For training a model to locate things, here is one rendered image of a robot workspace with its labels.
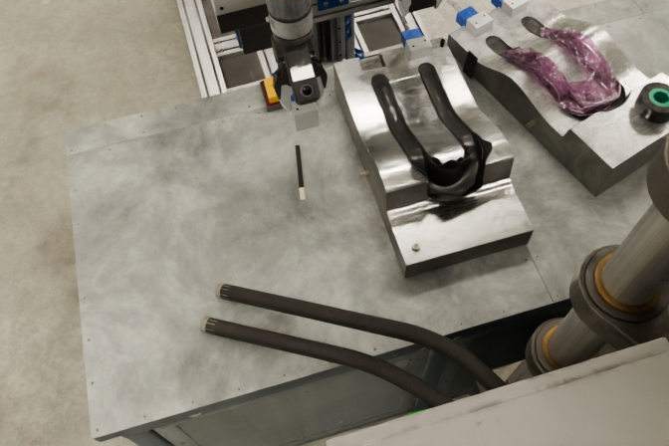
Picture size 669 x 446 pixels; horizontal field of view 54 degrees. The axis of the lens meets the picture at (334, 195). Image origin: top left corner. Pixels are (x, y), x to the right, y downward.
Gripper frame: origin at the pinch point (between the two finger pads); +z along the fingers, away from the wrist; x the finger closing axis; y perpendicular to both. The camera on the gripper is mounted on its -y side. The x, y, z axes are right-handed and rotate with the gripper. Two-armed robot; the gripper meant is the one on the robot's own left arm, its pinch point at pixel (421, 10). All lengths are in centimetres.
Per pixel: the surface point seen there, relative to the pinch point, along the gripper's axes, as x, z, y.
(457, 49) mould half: -11.1, 17.4, 2.1
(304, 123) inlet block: 29.7, 8.6, -14.8
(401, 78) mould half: 5.9, 12.0, -6.6
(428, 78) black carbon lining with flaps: 0.0, 12.8, -7.7
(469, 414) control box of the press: 31, -46, -86
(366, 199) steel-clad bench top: 20.6, 21.0, -28.6
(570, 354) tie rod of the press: 7, -9, -77
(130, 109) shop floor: 82, 101, 82
